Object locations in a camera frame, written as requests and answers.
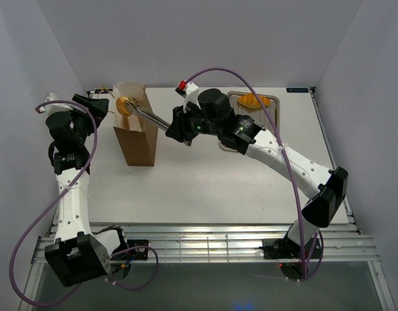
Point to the metal tongs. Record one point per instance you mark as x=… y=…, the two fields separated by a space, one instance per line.
x=147 y=115

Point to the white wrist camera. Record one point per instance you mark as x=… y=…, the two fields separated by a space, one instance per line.
x=51 y=103
x=189 y=91

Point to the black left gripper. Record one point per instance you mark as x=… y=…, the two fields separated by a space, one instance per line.
x=99 y=107

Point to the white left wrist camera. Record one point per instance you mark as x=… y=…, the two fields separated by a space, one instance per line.
x=51 y=103

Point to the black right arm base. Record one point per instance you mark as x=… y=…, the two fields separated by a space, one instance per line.
x=283 y=248

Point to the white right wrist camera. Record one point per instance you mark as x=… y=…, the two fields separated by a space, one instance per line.
x=189 y=91

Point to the metal baking tray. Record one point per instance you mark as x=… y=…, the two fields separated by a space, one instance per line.
x=259 y=114

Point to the small round fake bun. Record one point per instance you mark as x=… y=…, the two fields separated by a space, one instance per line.
x=121 y=106

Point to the striped croissant fake bread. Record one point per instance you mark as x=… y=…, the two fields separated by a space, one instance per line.
x=253 y=102

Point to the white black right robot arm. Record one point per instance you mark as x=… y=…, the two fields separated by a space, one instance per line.
x=209 y=113

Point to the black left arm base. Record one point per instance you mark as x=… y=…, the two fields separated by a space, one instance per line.
x=140 y=253

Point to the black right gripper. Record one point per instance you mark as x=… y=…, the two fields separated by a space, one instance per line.
x=178 y=129

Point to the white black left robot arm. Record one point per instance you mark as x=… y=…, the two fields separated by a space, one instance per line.
x=77 y=255

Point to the brown paper bag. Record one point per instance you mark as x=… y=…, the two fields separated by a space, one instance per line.
x=136 y=137

